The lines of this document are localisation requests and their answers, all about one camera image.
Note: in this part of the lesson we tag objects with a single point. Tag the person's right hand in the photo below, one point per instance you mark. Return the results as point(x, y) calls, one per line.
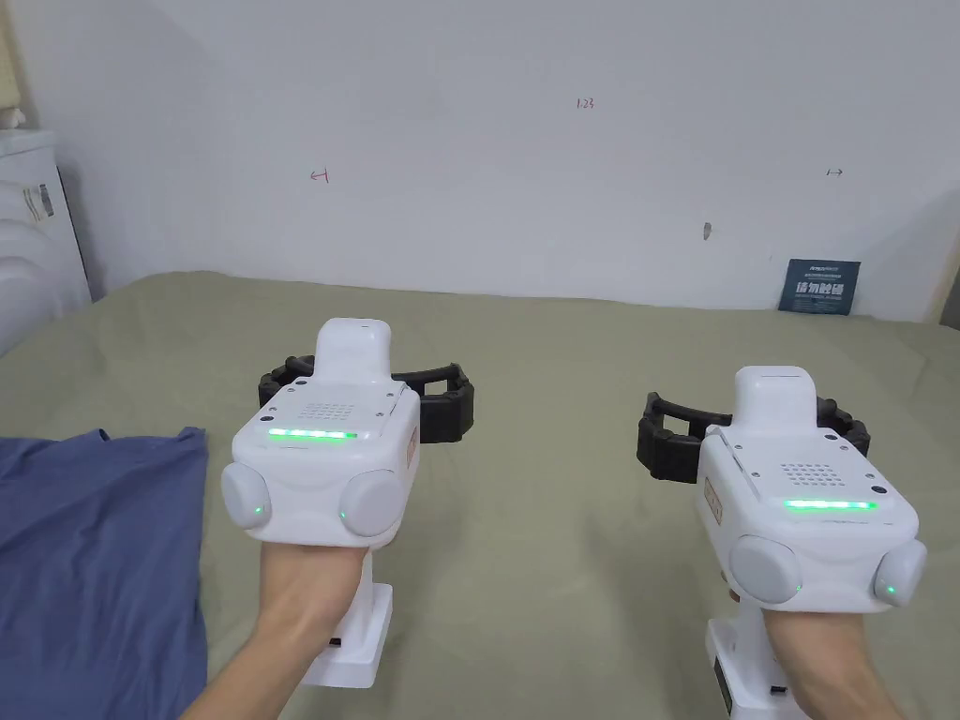
point(810, 637)

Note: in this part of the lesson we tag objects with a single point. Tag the white washing machine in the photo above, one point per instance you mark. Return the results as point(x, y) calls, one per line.
point(34, 255)

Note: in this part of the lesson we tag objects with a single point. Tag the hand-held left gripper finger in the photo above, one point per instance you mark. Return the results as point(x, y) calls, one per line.
point(448, 409)
point(281, 379)

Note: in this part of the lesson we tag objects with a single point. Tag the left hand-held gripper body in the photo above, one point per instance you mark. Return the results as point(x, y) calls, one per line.
point(322, 465)

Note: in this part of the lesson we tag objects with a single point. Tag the bed with pale green sheet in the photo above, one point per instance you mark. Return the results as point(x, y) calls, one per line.
point(555, 465)

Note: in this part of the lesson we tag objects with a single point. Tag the person's right forearm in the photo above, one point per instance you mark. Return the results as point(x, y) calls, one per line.
point(840, 694)

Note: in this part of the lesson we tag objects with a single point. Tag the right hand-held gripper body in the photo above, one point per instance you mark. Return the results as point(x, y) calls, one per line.
point(817, 525)

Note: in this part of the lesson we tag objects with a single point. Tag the dark blue printed card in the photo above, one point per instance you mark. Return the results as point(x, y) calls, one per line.
point(819, 287)

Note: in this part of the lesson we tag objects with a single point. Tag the person's left hand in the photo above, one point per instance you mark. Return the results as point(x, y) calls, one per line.
point(307, 592)

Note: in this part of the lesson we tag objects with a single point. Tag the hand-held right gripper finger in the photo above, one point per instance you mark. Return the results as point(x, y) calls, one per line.
point(847, 427)
point(664, 450)

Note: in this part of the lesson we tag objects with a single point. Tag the blue garment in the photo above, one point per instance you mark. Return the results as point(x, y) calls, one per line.
point(90, 570)

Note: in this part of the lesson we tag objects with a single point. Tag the person's left forearm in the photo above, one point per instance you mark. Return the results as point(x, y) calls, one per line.
point(247, 686)

